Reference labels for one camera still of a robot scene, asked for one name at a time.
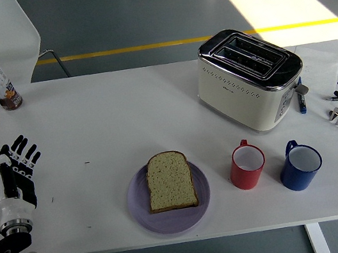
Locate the red enamel mug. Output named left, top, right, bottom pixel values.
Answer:
left=224, top=136, right=270, bottom=193

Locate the cream chrome toaster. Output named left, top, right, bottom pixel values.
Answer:
left=188, top=17, right=315, bottom=143

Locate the blue enamel mug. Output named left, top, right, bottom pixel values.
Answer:
left=274, top=135, right=327, bottom=194

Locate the purple plastic plate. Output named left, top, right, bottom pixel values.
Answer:
left=121, top=152, right=217, bottom=241

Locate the white table leg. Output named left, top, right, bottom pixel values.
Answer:
left=303, top=220, right=332, bottom=253

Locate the bread slice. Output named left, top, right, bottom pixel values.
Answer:
left=140, top=147, right=200, bottom=215

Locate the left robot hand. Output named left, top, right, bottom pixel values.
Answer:
left=0, top=132, right=52, bottom=226

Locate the white plastic chair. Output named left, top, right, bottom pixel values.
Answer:
left=0, top=0, right=79, bottom=131

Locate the blue marker pen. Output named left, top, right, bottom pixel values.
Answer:
left=293, top=76, right=309, bottom=115

